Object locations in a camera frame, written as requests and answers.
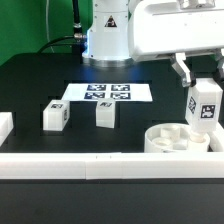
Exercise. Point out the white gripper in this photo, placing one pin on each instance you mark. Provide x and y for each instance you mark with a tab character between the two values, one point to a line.
160	28

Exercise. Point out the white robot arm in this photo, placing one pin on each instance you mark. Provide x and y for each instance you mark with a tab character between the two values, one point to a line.
107	38

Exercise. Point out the white marker sheet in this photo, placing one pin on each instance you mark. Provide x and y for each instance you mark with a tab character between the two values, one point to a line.
119	92

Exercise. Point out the white right fence wall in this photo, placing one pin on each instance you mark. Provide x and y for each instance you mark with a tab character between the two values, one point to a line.
217	139

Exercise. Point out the white fence wall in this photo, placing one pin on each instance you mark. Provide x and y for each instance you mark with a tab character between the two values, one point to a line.
87	166
6	125
217	139

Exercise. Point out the black cable horizontal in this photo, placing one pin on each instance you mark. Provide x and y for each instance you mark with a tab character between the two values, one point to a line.
76	42

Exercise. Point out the black cable vertical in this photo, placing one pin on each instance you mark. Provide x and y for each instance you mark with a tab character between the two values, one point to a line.
76	16

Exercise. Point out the white front fence wall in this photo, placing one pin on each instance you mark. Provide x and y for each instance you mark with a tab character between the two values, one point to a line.
87	166

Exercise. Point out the white left fence wall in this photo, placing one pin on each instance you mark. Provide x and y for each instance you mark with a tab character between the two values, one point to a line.
6	125

